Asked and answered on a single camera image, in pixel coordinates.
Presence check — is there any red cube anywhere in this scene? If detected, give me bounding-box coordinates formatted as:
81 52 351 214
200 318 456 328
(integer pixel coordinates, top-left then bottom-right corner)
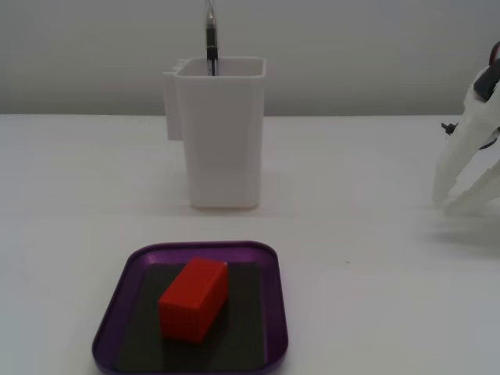
158 256 230 345

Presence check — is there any white rectangular plastic container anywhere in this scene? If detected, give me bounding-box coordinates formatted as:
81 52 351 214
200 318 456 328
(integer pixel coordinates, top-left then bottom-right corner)
162 56 268 210

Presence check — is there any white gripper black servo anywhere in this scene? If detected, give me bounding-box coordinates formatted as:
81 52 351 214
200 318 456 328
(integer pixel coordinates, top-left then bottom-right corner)
431 38 500 212

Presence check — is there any purple square tray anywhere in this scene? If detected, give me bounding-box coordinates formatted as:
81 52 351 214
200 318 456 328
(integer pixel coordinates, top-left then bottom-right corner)
91 240 290 373

